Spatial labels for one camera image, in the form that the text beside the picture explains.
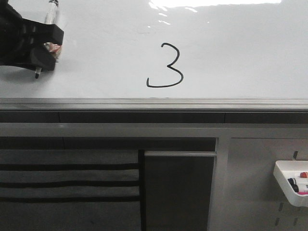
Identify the grey fabric pocket organizer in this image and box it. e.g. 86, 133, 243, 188
0, 150, 146, 231

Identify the white whiteboard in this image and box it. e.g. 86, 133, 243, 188
0, 0, 308, 111

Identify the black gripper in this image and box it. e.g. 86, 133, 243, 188
0, 2, 64, 71

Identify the white plastic marker tray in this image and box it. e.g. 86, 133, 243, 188
273, 160, 308, 207

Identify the black whiteboard marker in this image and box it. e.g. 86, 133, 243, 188
34, 0, 59, 80

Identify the black capped marker in tray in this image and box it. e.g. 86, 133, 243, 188
287, 178, 308, 193

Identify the dark grey panel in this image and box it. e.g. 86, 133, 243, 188
145, 152, 215, 231

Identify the red magnet taped holder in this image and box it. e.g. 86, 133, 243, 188
45, 42, 62, 62

